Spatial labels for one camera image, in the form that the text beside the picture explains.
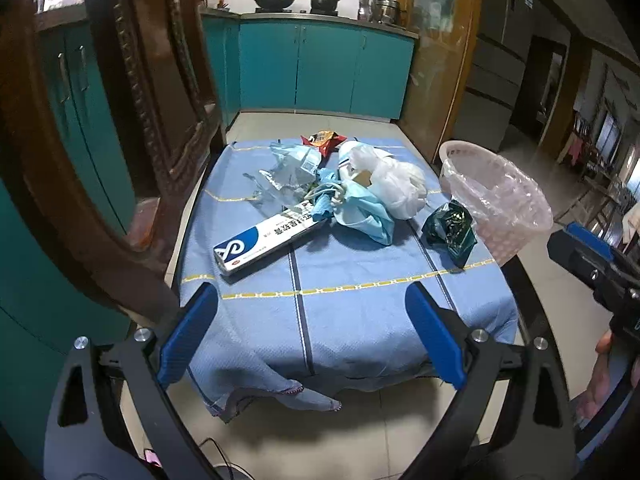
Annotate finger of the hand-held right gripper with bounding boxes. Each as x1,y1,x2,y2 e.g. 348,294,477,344
565,222,621,262
546,232,614,292

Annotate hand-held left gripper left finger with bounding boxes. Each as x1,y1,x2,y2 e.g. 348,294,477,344
44,282,226,480

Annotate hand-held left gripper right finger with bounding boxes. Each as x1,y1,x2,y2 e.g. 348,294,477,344
405,282,581,480

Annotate pink plastic basket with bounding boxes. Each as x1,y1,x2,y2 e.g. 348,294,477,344
438,140,555,267

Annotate white plastic bag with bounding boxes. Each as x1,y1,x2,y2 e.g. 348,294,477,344
339,141,428,220

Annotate clear plastic bag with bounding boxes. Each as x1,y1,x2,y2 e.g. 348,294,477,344
243,167,311,216

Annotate person's right hand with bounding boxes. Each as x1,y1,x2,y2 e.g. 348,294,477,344
575,330,615,426

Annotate blue striped table cloth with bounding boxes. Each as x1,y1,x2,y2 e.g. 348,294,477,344
172,137,521,423

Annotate clear bin liner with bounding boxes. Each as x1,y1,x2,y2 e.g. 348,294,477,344
442,157,555,233

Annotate wooden dining chairs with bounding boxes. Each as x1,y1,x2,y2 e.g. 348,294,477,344
562,107,603,173

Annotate white and blue toothpaste box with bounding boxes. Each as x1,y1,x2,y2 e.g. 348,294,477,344
213,199,323,277

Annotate green snack packet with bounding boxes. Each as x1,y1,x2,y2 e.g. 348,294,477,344
421,200,478,268

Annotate blue crumpled face mask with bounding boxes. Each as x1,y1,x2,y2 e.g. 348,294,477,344
332,182,396,247

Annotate teal kitchen cabinet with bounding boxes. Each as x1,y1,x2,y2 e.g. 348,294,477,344
239,12,421,121
0,7,241,466

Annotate blue rolled plastic wrapper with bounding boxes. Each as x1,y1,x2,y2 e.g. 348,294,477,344
310,169,346,222

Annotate carved wooden chair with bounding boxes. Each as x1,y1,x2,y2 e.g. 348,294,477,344
0,0,226,321

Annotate grey refrigerator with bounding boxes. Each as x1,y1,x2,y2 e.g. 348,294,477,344
452,0,538,153

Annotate light blue barcode packet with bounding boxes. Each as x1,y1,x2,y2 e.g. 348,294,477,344
270,142,323,181

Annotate red snack packet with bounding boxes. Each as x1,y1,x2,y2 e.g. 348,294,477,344
300,130,348,156

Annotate wooden glass door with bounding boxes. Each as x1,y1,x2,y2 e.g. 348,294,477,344
397,0,486,161

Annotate steel stock pot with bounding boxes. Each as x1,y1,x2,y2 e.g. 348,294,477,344
372,0,401,26

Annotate gas stove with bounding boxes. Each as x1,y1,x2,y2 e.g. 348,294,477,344
255,7,341,17

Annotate black floor cable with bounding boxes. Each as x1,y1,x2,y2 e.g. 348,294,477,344
200,437,261,480

